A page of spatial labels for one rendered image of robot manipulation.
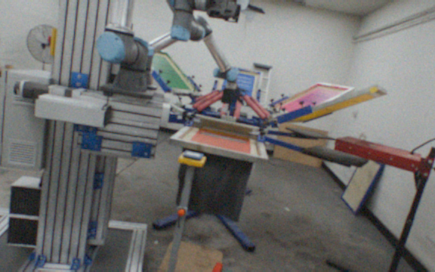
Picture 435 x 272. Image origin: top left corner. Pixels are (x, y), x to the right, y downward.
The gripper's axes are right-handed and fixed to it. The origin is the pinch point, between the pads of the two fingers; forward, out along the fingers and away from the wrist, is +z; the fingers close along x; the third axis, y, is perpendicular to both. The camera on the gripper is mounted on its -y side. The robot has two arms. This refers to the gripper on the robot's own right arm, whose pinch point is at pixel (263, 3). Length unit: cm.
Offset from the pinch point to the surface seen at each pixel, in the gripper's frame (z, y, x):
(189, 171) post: -27, 75, -46
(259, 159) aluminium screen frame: 4, 61, -71
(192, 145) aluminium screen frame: -35, 62, -62
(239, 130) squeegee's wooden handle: -22, 49, -125
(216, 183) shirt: -19, 84, -80
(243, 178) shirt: -4, 76, -81
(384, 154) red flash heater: 83, 41, -139
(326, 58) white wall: 31, -119, -541
